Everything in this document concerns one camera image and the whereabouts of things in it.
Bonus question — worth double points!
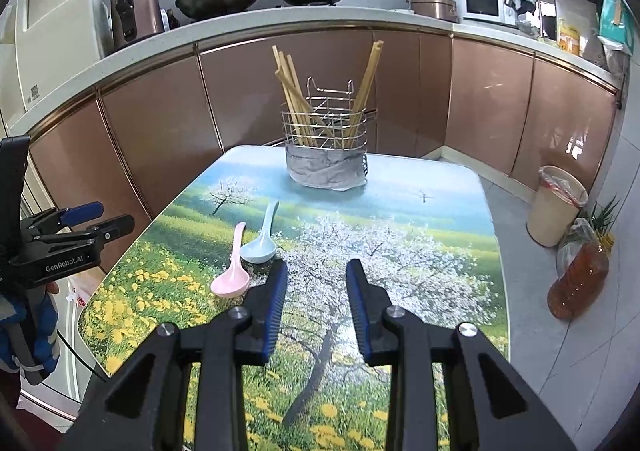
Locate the yellow jar on counter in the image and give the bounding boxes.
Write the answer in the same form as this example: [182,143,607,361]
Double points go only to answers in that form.
[556,20,580,55]

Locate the blue tissue pack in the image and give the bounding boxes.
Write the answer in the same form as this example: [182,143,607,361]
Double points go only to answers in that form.
[598,0,634,56]

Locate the light blue ceramic spoon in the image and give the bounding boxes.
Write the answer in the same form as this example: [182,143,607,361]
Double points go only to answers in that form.
[240,200,279,265]

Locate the grey wrap around basket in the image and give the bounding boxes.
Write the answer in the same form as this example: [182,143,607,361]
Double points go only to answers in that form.
[285,145,368,192]

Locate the pink thermos bottle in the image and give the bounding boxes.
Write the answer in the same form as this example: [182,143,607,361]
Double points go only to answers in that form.
[132,0,164,39]

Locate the wire utensil basket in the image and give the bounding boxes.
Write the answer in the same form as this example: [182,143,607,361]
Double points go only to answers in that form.
[281,77,376,153]

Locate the white countertop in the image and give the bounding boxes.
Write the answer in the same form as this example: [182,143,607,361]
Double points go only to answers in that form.
[1,6,623,136]

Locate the brown kitchen cabinets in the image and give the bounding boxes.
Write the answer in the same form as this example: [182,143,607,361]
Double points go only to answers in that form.
[30,28,616,228]

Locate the green onion bunch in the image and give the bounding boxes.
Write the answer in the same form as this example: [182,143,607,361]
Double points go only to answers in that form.
[582,195,620,254]

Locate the beige trash bin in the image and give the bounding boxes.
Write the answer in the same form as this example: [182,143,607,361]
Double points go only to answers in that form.
[526,165,588,247]

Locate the pink ceramic spoon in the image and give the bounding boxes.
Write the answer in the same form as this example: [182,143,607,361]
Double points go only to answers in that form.
[209,222,250,298]

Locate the blue gloved left hand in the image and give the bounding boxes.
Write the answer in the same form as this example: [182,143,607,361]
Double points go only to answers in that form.
[1,285,60,385]

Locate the white microwave oven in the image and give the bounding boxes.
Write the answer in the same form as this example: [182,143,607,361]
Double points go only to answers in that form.
[454,0,518,28]

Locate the brown rice cooker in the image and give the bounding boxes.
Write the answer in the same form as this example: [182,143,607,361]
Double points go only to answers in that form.
[411,0,458,23]

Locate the orange oil bottle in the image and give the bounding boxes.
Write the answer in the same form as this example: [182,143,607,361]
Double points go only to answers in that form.
[547,242,610,321]

